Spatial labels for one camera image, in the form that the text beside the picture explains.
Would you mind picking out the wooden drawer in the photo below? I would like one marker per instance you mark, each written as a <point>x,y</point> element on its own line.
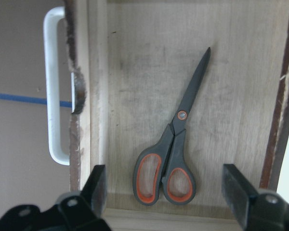
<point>134,59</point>

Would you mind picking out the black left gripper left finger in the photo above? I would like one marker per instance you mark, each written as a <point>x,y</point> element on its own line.
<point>82,210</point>

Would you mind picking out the grey orange scissors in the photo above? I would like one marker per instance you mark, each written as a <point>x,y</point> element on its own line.
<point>162,167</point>

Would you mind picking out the dark wooden drawer cabinet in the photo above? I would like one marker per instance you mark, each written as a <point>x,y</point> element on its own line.
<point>279,132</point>

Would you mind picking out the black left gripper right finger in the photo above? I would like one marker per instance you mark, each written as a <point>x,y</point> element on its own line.
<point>254,210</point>

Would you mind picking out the white drawer handle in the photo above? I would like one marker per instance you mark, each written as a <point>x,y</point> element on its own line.
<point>50,37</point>

